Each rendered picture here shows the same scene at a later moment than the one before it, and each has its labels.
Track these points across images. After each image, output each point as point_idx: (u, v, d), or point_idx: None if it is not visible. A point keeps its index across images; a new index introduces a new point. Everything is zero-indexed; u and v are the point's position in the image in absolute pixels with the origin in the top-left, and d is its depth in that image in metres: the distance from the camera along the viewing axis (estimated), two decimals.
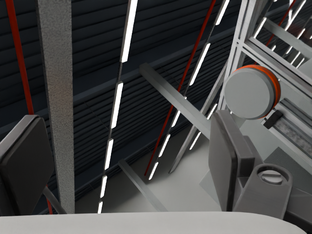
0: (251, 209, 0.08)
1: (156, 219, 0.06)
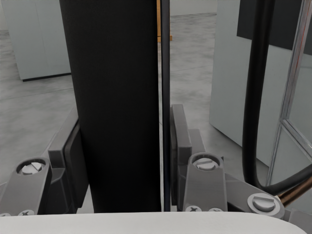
0: (198, 198, 0.08)
1: (156, 219, 0.06)
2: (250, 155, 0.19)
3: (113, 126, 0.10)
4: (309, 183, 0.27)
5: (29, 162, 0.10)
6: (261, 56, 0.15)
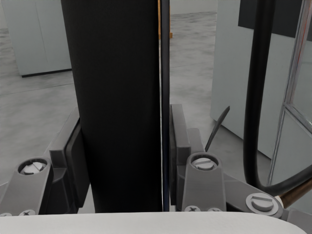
0: (197, 198, 0.08)
1: (156, 219, 0.06)
2: (251, 155, 0.19)
3: (113, 126, 0.10)
4: (310, 183, 0.27)
5: (30, 162, 0.10)
6: (262, 56, 0.15)
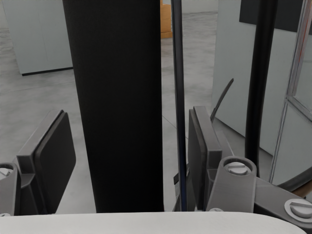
0: (224, 202, 0.08)
1: (156, 219, 0.06)
2: (253, 156, 0.19)
3: (116, 126, 0.10)
4: None
5: None
6: (264, 57, 0.15)
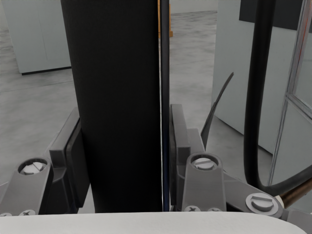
0: (197, 198, 0.08)
1: (156, 219, 0.06)
2: (251, 155, 0.19)
3: (113, 124, 0.10)
4: (311, 183, 0.27)
5: (30, 162, 0.10)
6: (262, 55, 0.15)
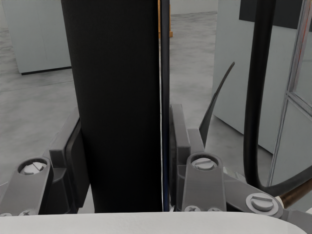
0: (197, 198, 0.08)
1: (156, 219, 0.06)
2: (251, 155, 0.19)
3: (113, 124, 0.10)
4: (311, 184, 0.27)
5: (30, 162, 0.10)
6: (262, 55, 0.15)
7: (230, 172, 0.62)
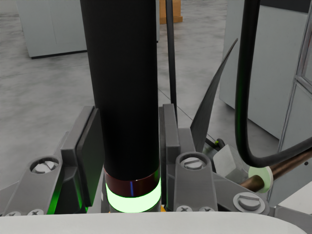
0: (188, 198, 0.08)
1: (156, 219, 0.06)
2: (241, 126, 0.21)
3: (119, 87, 0.13)
4: (301, 158, 0.29)
5: (43, 160, 0.10)
6: (250, 35, 0.18)
7: (233, 150, 0.64)
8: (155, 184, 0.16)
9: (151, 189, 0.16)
